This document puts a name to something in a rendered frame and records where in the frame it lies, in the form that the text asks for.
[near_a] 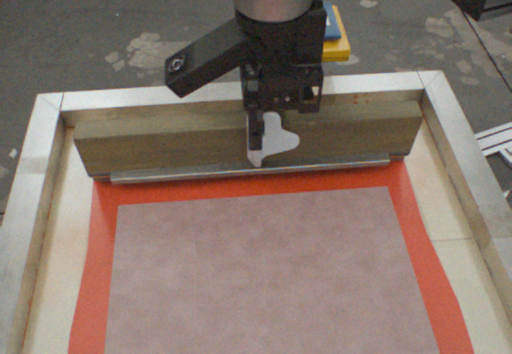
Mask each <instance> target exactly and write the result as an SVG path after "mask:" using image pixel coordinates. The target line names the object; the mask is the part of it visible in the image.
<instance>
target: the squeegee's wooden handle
mask: <svg viewBox="0 0 512 354"><path fill-rule="evenodd" d="M263 111H264V112H266V111H274V112H277V113H278V114H280V119H281V128H282V129H283V130H285V131H287V132H290V133H293V134H297V135H298V136H299V144H298V145H297V146H296V147H295V148H293V149H289V150H285V151H282V152H280V153H276V154H272V155H268V156H265V157H264V158H263V159H262V160H261V161H272V160H284V159H297V158H311V157H323V156H350V155H362V154H376V153H389V156H408V155H409V154H410V153H411V148H412V146H413V144H414V141H415V138H416V136H417V133H418V131H419V129H420V126H421V122H422V117H423V116H422V113H421V108H420V106H419V104H418V103H417V101H402V102H374V103H360V104H346V105H331V106H320V108H319V113H298V109H291V110H282V108H279V109H263ZM246 114H247V110H246V111H232V112H217V113H190V114H176V115H162V116H147V117H134V118H119V119H105V120H91V121H77V122H76V124H75V128H74V134H73V142H74V145H75V147H76V148H77V151H78V153H79V155H80V159H81V161H82V164H83V165H84V167H85V170H86V172H87V174H88V177H110V176H111V174H112V172H116V171H129V170H142V169H155V168H169V167H181V166H206V165H219V164H233V163H245V162H250V160H249V159H248V157H247V125H246Z"/></svg>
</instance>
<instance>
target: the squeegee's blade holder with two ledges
mask: <svg viewBox="0 0 512 354"><path fill-rule="evenodd" d="M389 162H390V158H389V153H376V154H362V155H350V156H323V157H311V158H297V159H284V160H272V161H261V167H255V166H254V165H253V164H252V163H251V162H245V163H233V164H219V165H206V166H181V167H169V168H155V169H142V170H129V171H116V172H112V174H111V182H112V183H113V184H125V183H138V182H150V181H164V180H176V179H201V178H214V177H239V176H251V175H265V174H278V173H290V172H303V171H316V170H328V169H341V168H353V167H366V166H387V165H389Z"/></svg>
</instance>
